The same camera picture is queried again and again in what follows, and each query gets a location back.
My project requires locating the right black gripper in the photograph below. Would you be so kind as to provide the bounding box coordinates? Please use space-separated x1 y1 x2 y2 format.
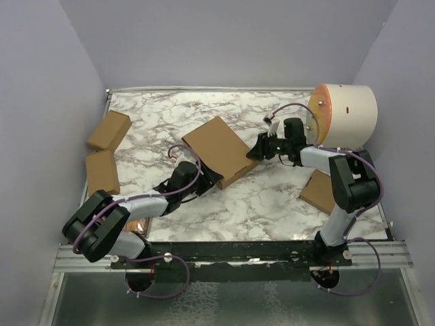
247 130 291 162

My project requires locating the cardboard box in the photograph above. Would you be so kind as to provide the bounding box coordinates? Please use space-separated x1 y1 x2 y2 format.
182 116 259 190
86 111 132 153
299 170 335 215
86 150 120 196

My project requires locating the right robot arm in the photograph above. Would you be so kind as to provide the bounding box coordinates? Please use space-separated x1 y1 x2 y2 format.
246 116 383 266

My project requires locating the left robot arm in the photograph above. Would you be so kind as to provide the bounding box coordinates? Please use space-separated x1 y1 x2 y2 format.
62 161 224 268

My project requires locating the white cylinder container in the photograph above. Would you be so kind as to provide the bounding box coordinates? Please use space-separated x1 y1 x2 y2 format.
305 84 378 149

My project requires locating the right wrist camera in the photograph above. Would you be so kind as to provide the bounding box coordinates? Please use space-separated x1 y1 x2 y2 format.
263 114 280 137

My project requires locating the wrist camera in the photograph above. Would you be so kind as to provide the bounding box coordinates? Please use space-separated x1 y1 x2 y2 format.
263 114 280 137
169 152 196 166

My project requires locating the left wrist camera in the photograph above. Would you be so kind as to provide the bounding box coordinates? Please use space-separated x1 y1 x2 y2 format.
169 152 196 166

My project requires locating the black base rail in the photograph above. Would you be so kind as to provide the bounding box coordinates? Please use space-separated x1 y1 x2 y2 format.
111 240 352 283

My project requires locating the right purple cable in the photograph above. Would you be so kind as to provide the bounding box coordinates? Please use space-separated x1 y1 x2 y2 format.
270 103 387 296

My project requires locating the aluminium frame profile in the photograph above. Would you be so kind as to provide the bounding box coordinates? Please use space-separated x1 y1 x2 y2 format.
53 245 111 273

